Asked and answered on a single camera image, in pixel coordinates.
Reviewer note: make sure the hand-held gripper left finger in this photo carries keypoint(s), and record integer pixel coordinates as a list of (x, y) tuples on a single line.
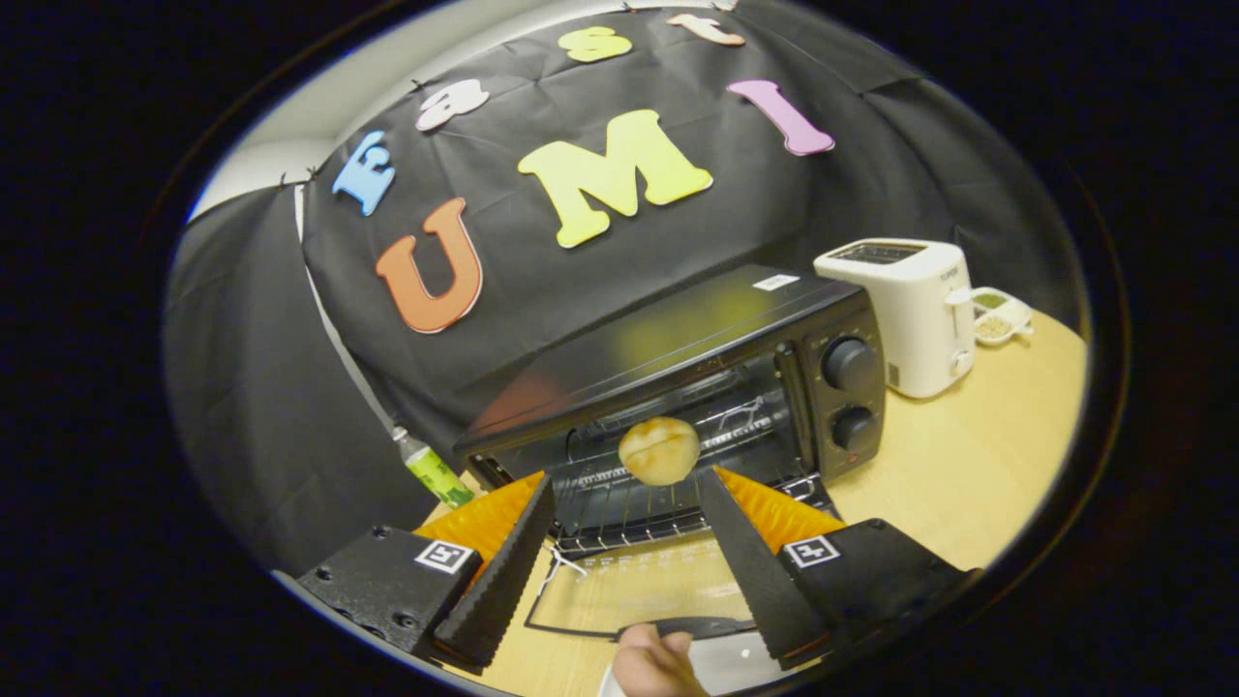
[(498, 581)]

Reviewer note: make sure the white pop-up toaster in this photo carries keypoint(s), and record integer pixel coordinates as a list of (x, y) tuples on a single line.
[(915, 319)]

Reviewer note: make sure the black backdrop cloth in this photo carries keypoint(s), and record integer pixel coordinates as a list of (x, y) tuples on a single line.
[(581, 281)]

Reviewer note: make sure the golden bread bun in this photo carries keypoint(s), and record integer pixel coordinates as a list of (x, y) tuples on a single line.
[(660, 450)]

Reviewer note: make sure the white plate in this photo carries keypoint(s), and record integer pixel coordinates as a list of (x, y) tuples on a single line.
[(736, 663)]

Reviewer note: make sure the green label drink bottle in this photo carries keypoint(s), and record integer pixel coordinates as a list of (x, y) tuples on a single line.
[(438, 472)]

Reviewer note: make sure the small white grain dish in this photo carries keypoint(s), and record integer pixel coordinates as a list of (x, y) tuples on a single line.
[(997, 319)]

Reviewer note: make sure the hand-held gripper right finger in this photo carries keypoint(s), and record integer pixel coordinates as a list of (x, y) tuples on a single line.
[(750, 571)]

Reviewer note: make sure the black toaster oven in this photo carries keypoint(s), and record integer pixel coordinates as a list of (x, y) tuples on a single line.
[(678, 334)]

